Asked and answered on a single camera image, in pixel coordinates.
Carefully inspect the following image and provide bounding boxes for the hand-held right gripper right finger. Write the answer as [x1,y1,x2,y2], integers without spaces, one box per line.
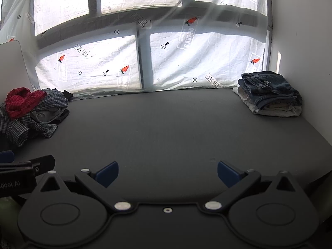
[204,160,303,214]

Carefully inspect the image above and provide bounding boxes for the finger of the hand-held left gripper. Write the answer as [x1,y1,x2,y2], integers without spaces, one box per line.
[0,150,15,163]

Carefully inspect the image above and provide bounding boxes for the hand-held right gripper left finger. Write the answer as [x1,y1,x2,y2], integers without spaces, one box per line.
[36,160,133,214]

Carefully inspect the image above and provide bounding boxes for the red checked shorts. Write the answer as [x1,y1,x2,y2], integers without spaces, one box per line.
[5,87,38,120]

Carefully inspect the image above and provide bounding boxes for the blue checked shirt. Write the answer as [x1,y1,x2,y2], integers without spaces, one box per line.
[0,88,69,148]

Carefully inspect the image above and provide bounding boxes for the grey garment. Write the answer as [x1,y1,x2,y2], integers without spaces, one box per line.
[31,106,66,123]

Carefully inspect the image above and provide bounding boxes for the folded white garment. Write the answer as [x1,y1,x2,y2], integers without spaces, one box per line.
[232,86,303,117]

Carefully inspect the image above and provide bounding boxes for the folded blue jeans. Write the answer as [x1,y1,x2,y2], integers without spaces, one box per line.
[238,71,303,110]

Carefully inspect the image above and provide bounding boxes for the white printed curtain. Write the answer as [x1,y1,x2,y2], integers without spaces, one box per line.
[0,0,273,100]

